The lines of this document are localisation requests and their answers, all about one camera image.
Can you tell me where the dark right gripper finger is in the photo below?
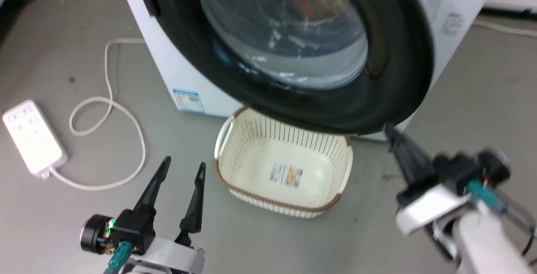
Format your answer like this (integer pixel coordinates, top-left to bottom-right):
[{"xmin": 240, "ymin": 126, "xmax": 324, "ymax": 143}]
[
  {"xmin": 396, "ymin": 130, "xmax": 439, "ymax": 180},
  {"xmin": 383, "ymin": 124, "xmax": 424, "ymax": 199}
]

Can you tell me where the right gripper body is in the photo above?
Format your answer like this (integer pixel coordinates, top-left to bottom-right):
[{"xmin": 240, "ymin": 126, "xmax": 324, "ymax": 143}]
[{"xmin": 396, "ymin": 150, "xmax": 512, "ymax": 262}]

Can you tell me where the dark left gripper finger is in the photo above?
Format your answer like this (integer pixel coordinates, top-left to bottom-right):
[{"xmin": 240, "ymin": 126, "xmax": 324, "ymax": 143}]
[
  {"xmin": 133, "ymin": 156, "xmax": 172, "ymax": 212},
  {"xmin": 175, "ymin": 162, "xmax": 206, "ymax": 248}
]

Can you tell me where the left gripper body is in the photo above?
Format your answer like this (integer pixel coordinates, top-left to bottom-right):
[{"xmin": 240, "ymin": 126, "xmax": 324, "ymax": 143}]
[{"xmin": 81, "ymin": 204, "xmax": 206, "ymax": 274}]

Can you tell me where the black round glass washer door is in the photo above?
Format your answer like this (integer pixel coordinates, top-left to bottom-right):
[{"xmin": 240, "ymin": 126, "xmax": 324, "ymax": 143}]
[{"xmin": 138, "ymin": 0, "xmax": 434, "ymax": 136}]

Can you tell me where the white washing machine body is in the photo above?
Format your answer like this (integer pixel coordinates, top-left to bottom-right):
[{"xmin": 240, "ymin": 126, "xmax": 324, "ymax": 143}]
[{"xmin": 114, "ymin": 0, "xmax": 503, "ymax": 142}]

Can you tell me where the cream plastic laundry basket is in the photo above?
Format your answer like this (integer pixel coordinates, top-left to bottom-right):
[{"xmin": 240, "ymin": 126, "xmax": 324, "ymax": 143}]
[{"xmin": 214, "ymin": 106, "xmax": 354, "ymax": 219}]

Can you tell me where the blue energy label sticker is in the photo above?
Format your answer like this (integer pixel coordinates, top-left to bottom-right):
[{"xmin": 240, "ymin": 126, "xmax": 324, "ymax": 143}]
[{"xmin": 172, "ymin": 88, "xmax": 206, "ymax": 115}]

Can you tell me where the barcode label in basket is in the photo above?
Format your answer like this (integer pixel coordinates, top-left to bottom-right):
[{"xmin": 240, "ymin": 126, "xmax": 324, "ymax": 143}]
[{"xmin": 269, "ymin": 162, "xmax": 304, "ymax": 188}]

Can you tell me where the white power strip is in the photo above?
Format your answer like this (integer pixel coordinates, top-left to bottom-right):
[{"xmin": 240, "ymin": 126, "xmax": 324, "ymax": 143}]
[{"xmin": 2, "ymin": 99, "xmax": 68, "ymax": 180}]

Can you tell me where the teal plug right gripper cable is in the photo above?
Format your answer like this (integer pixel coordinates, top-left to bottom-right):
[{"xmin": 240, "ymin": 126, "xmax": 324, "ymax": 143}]
[{"xmin": 467, "ymin": 179, "xmax": 537, "ymax": 268}]

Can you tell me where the teal plug gripper cable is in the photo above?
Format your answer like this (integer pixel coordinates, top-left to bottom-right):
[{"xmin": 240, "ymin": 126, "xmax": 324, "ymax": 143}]
[
  {"xmin": 103, "ymin": 242, "xmax": 134, "ymax": 274},
  {"xmin": 467, "ymin": 179, "xmax": 537, "ymax": 268}
]

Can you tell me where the teal plug left gripper cable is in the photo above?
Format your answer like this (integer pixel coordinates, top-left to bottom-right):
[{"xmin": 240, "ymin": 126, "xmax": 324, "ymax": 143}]
[{"xmin": 103, "ymin": 242, "xmax": 134, "ymax": 274}]

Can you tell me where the white power strip cable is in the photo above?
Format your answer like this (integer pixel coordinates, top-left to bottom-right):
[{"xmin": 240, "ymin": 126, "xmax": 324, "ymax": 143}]
[{"xmin": 50, "ymin": 38, "xmax": 147, "ymax": 191}]

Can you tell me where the white cable by wall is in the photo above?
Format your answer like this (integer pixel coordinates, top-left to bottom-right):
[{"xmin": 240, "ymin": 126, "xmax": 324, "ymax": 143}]
[{"xmin": 473, "ymin": 18, "xmax": 537, "ymax": 38}]

